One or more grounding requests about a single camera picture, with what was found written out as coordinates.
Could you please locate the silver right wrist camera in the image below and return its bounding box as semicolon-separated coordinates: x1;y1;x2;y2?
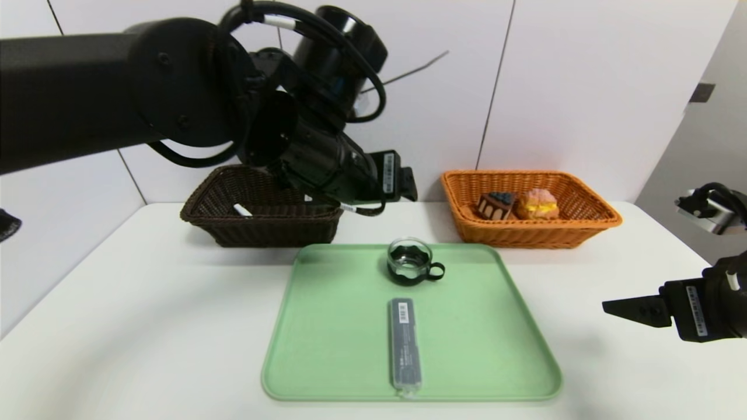
675;183;747;235

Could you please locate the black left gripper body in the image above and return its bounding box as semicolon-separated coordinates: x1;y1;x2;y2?
345;149;402;205

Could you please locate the dark brown wicker basket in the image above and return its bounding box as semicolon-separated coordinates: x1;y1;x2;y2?
180;164;350;248

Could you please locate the chocolate blueberry cake slice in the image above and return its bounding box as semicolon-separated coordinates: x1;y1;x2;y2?
476;191;517;221

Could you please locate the glass cup with black holder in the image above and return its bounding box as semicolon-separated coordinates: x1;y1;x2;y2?
387;236;446;286

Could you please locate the light green plastic tray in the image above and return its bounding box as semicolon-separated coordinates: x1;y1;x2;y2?
261;243;563;402

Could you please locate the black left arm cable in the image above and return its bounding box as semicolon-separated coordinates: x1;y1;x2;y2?
149;0;389;216

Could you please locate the thin black cable tie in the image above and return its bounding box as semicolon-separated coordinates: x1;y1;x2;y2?
361;50;450;94

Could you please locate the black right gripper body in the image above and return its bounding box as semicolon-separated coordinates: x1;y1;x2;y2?
659;256;747;343

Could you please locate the cream puff pastry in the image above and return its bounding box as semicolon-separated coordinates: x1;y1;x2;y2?
516;188;560;221

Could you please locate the orange wicker basket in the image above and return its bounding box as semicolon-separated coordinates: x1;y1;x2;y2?
441;170;623;250

